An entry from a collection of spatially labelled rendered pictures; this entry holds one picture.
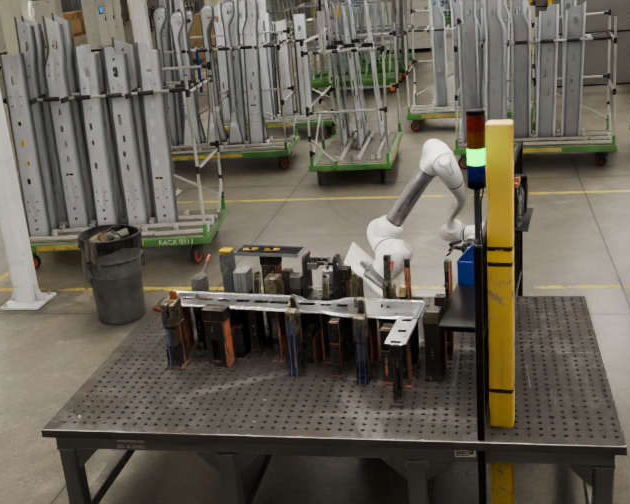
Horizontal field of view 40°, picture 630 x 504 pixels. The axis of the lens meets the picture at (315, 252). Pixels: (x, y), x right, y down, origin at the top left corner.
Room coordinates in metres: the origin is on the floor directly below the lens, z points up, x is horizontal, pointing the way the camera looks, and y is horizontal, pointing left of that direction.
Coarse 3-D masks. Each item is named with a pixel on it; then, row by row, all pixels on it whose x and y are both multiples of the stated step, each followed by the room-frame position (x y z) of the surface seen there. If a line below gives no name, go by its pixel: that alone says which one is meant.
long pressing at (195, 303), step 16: (192, 304) 4.20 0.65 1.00; (224, 304) 4.16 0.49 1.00; (240, 304) 4.14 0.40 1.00; (256, 304) 4.12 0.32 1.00; (272, 304) 4.11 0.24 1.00; (320, 304) 4.06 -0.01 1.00; (336, 304) 4.04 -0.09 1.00; (352, 304) 4.02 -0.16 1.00; (368, 304) 4.00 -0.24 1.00; (384, 304) 3.98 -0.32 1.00; (400, 304) 3.97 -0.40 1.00; (416, 304) 3.95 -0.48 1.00
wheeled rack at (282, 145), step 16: (272, 32) 12.20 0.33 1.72; (288, 32) 12.16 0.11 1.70; (192, 48) 12.23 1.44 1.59; (224, 48) 11.68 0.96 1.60; (240, 48) 11.65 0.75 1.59; (256, 48) 11.52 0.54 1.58; (288, 96) 11.67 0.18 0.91; (224, 144) 11.74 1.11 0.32; (240, 144) 11.69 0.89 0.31; (256, 144) 11.64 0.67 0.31; (272, 144) 11.59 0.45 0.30; (288, 144) 11.56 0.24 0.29; (176, 160) 11.47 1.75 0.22; (288, 160) 11.40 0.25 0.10
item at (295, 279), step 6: (294, 276) 4.28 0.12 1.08; (300, 276) 4.27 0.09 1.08; (294, 282) 4.26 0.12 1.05; (300, 282) 4.26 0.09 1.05; (294, 288) 4.27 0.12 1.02; (300, 288) 4.26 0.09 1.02; (294, 294) 4.27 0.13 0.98; (300, 294) 4.26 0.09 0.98; (300, 318) 4.27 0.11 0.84; (306, 318) 4.29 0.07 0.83; (306, 324) 4.29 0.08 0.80
